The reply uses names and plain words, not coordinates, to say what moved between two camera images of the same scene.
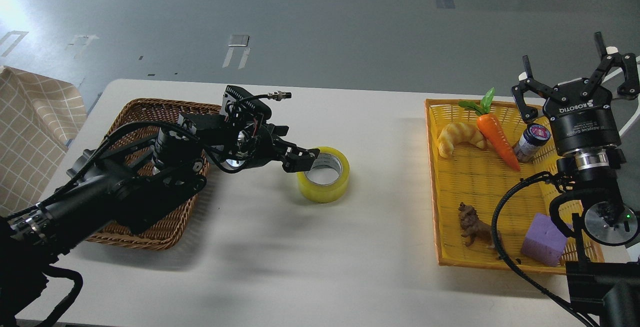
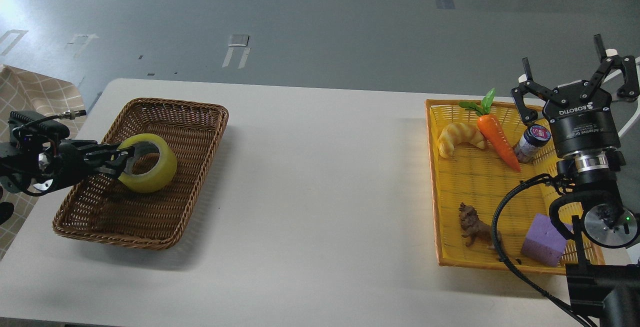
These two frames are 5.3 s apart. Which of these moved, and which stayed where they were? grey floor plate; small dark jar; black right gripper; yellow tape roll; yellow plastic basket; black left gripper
Moved: black left gripper; yellow tape roll
Stayed: small dark jar; black right gripper; grey floor plate; yellow plastic basket
